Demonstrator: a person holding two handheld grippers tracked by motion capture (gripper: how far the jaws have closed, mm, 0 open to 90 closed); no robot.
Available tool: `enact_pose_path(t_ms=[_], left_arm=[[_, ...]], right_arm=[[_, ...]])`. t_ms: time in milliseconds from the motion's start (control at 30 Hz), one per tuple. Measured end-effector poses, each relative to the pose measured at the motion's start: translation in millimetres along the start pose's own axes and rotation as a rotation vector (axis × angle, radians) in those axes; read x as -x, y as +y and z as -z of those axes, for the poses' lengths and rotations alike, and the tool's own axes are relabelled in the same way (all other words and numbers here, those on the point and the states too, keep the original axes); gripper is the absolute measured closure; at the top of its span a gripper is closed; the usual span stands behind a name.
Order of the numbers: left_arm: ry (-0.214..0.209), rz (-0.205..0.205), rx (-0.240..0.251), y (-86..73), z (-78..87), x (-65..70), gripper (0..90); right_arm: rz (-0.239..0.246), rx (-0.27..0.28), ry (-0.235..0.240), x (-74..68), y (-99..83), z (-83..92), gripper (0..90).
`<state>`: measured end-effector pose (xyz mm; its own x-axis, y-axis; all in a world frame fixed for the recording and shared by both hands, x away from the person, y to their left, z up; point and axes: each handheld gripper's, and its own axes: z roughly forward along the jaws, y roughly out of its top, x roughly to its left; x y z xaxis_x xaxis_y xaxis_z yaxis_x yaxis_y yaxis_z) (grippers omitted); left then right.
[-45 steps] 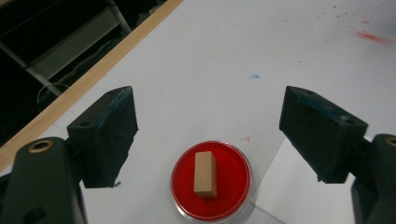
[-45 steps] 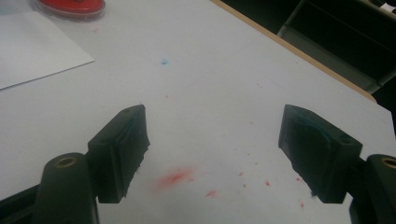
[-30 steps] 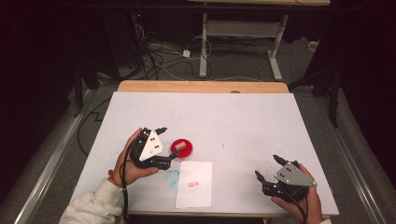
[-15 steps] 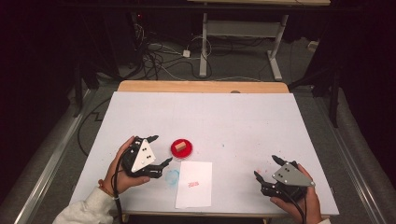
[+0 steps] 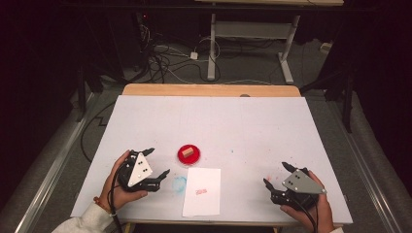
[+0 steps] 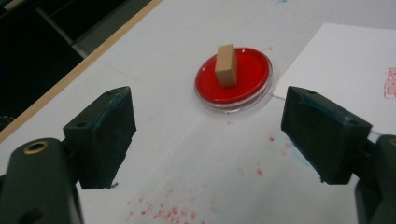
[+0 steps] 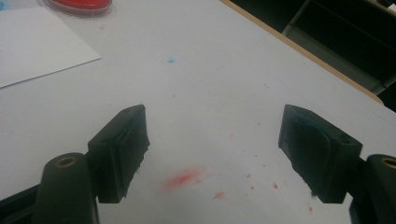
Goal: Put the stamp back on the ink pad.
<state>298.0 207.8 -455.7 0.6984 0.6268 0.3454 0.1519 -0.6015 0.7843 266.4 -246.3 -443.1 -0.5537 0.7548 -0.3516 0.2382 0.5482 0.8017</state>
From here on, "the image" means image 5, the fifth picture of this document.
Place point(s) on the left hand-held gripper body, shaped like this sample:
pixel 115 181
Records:
pixel 139 170

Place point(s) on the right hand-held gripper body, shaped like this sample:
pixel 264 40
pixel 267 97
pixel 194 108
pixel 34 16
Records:
pixel 301 184

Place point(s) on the small wooden stamp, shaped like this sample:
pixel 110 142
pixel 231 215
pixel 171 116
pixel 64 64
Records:
pixel 187 152

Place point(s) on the round red ink pad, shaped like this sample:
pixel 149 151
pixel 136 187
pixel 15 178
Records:
pixel 194 159

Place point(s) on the white paper sheet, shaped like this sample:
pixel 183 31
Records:
pixel 202 200

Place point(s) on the person's right hand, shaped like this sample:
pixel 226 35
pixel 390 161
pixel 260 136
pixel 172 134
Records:
pixel 319 210

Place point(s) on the person's left hand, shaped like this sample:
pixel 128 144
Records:
pixel 121 197

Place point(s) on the large white board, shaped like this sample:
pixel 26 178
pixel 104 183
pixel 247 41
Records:
pixel 226 129

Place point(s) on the black stand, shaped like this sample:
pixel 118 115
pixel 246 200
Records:
pixel 81 93
pixel 348 103

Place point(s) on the wooden table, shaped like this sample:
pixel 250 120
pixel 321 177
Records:
pixel 210 90

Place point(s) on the white power adapter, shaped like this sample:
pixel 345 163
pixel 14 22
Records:
pixel 194 55

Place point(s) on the small white floor box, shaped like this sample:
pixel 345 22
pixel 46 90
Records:
pixel 326 47

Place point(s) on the metal floor rail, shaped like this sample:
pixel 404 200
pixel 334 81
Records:
pixel 55 168
pixel 362 168

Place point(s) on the white metal desk frame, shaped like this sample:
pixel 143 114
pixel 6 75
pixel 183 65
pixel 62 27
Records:
pixel 212 48

